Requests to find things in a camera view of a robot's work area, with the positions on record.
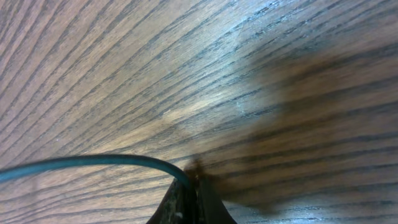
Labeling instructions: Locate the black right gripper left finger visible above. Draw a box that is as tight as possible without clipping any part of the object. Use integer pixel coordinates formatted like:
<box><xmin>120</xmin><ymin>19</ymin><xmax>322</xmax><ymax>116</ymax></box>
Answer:
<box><xmin>147</xmin><ymin>179</ymin><xmax>198</xmax><ymax>224</ymax></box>

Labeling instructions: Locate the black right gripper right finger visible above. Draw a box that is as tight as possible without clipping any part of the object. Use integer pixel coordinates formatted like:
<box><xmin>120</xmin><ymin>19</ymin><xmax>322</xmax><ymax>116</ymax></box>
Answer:
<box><xmin>198</xmin><ymin>177</ymin><xmax>237</xmax><ymax>224</ymax></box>

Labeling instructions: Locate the black cable with small plug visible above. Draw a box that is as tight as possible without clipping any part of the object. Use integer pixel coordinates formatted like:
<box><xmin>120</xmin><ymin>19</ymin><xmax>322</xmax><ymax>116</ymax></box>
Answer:
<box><xmin>0</xmin><ymin>154</ymin><xmax>191</xmax><ymax>189</ymax></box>

